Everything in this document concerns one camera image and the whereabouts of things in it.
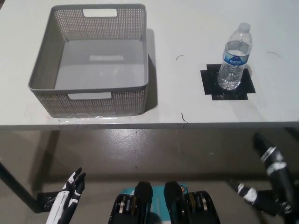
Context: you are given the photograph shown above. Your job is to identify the black tape patch, square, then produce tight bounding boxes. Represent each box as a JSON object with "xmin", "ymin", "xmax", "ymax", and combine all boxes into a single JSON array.
[{"xmin": 36, "ymin": 191, "xmax": 62, "ymax": 213}]

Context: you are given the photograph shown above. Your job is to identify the black tape patch, cross-shaped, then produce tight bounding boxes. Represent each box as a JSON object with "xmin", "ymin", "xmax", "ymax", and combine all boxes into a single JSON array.
[{"xmin": 200, "ymin": 63, "xmax": 256, "ymax": 101}]

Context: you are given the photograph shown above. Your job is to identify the clear plastic water bottle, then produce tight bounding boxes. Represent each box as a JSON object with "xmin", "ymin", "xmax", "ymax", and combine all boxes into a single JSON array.
[{"xmin": 217, "ymin": 22, "xmax": 254, "ymax": 91}]

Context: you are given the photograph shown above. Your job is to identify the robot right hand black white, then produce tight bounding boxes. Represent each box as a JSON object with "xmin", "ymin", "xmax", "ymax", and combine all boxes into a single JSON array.
[{"xmin": 235, "ymin": 132, "xmax": 299, "ymax": 218}]

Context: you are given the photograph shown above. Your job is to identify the grey perforated plastic basket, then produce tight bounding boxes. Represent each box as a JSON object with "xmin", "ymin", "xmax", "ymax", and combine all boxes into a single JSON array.
[{"xmin": 28, "ymin": 3, "xmax": 150, "ymax": 119}]

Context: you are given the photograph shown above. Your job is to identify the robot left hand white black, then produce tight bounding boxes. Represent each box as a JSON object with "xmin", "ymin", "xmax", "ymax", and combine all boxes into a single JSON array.
[{"xmin": 45, "ymin": 167, "xmax": 86, "ymax": 224}]

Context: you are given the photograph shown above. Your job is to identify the black metal table leg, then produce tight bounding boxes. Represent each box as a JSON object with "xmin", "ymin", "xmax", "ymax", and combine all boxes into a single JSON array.
[{"xmin": 0, "ymin": 160, "xmax": 42, "ymax": 213}]

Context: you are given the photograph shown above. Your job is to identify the robot torso black teal blocks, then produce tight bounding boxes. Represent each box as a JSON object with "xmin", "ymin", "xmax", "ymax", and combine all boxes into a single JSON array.
[{"xmin": 107, "ymin": 181, "xmax": 221, "ymax": 224}]

